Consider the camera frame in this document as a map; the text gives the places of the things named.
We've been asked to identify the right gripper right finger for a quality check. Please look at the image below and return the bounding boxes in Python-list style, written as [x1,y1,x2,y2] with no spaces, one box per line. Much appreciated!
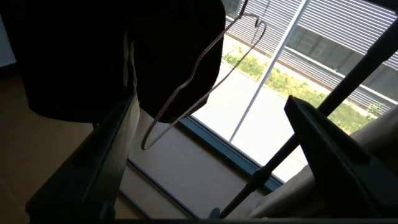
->
[284,95,398,219]

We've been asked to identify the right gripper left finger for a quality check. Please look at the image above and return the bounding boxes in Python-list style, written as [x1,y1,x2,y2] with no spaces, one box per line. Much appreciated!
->
[25,95,141,219]

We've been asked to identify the black garment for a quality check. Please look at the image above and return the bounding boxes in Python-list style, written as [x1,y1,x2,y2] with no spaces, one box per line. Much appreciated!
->
[0,0,227,124]

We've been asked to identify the pink clothes hanger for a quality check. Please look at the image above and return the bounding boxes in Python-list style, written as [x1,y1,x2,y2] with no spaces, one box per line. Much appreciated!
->
[141,0,268,151]

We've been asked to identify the black clothes rack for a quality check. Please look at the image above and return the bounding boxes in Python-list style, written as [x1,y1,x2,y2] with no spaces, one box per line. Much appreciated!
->
[119,0,398,219]

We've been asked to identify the brown curtain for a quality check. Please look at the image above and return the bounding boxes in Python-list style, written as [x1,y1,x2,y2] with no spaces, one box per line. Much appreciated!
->
[248,105,398,219]

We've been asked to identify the window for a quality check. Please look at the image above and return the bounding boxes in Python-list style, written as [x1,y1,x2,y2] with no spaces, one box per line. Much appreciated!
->
[178,0,398,192]

